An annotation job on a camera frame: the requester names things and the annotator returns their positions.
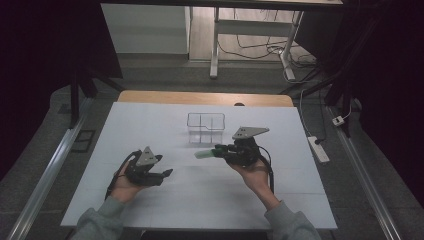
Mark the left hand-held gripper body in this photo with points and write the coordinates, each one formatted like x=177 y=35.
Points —
x=143 y=170

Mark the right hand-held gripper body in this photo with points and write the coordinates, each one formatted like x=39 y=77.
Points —
x=245 y=151

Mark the green highlighter pen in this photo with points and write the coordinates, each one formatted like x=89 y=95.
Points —
x=203 y=154

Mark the person's left hand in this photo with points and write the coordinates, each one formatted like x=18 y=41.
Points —
x=124 y=188

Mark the person's right hand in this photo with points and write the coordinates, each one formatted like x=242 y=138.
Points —
x=255 y=176

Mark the clear plastic organizer box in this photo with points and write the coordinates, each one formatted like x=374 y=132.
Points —
x=206 y=128

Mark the white table sheet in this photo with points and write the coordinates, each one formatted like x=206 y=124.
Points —
x=200 y=200

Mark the wooden table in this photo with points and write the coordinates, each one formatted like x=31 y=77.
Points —
x=200 y=98

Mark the white power strip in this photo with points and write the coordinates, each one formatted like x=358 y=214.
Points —
x=319 y=150

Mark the black plug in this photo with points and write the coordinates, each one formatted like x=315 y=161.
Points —
x=319 y=141

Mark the black stand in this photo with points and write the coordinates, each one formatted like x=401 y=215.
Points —
x=336 y=86
x=76 y=100

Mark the small white adapter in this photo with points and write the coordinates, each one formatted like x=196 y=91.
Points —
x=338 y=120

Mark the white cabinet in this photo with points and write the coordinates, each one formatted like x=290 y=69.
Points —
x=146 y=30

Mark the dark curtain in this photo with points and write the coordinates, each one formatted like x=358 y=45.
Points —
x=390 y=83
x=36 y=66

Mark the black floor frame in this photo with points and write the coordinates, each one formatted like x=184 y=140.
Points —
x=83 y=141

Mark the metal floor rail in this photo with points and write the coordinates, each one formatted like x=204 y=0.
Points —
x=50 y=166
x=363 y=173

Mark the white desk frame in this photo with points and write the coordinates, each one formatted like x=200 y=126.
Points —
x=253 y=28

